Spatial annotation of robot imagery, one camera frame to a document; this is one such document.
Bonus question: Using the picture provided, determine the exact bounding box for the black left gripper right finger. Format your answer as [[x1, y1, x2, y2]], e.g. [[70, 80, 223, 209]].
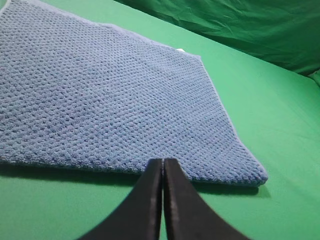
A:
[[163, 158, 248, 240]]

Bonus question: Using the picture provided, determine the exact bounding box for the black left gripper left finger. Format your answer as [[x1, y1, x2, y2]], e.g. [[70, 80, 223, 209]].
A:
[[80, 159, 163, 240]]

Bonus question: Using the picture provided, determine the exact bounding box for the blue woven towel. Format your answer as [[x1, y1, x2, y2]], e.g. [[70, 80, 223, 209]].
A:
[[0, 0, 268, 187]]

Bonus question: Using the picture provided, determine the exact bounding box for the white towel label tag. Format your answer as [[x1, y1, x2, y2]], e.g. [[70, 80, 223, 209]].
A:
[[176, 48, 185, 53]]

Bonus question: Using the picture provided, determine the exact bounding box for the green backdrop cloth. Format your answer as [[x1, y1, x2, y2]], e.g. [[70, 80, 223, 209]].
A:
[[123, 0, 320, 83]]

